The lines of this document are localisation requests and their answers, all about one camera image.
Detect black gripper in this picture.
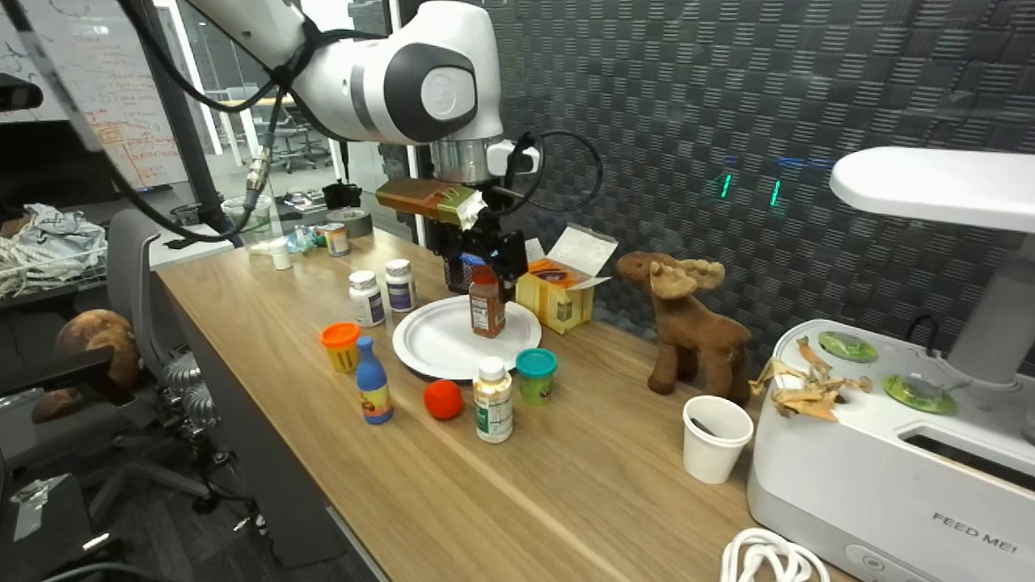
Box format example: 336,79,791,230
447,173,532,297

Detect brown spice bottle orange lid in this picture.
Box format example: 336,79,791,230
464,266,508,338

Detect small tub with teal lid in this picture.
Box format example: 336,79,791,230
513,347,563,407

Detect yellow tub with orange lid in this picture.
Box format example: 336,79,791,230
319,319,366,379

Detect white paper plate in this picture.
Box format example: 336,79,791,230
388,292,547,383

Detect orange ball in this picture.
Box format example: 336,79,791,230
420,379,468,424

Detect open yellow cardboard box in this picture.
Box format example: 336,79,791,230
512,221,621,335

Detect white bottle with green label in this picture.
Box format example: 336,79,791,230
472,356,516,446

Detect small printed can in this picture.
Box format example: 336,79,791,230
316,221,353,257

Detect blue toy bottle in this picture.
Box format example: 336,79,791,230
353,333,398,427

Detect brown moose plush toy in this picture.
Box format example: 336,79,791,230
615,247,756,407

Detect clear plastic jar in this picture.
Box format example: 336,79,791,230
221,190,285,255

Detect white paper cup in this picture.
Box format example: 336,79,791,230
678,394,756,489

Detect black slanted pole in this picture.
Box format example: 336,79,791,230
116,0,245,246

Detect tan dried scraps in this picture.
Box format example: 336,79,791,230
753,335,871,424

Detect grey office chair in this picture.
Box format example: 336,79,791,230
100,203,270,543

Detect pale fabric pile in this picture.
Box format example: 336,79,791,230
0,200,110,304

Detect white bowl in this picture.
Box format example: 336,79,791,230
745,145,1035,582

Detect amber wrist camera block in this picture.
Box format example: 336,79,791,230
375,173,484,233

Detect white coiled cable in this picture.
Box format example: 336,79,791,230
718,522,835,582

